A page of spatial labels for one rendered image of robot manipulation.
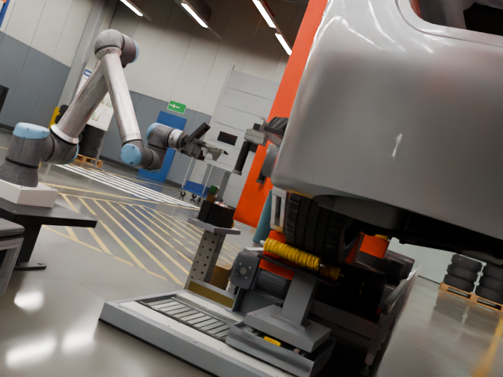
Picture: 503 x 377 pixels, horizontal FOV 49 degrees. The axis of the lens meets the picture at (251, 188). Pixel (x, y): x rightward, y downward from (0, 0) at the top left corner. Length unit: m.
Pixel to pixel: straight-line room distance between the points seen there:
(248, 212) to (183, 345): 1.00
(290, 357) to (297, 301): 0.28
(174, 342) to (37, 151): 1.12
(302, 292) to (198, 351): 0.52
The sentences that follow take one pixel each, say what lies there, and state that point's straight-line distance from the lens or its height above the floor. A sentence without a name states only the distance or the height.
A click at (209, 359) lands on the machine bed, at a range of 2.16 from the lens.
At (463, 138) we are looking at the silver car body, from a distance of 1.32.
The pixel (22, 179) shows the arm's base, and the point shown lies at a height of 0.40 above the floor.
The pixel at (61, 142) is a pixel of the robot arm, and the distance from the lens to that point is 2.81.
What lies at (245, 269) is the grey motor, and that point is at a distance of 2.73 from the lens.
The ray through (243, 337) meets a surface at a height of 0.14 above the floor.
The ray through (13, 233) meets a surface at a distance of 1.92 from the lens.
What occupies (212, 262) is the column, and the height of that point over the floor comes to 0.24.
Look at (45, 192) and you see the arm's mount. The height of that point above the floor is 0.37.
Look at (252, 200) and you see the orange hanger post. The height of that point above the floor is 0.66.
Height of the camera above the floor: 0.71
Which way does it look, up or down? level
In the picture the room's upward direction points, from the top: 19 degrees clockwise
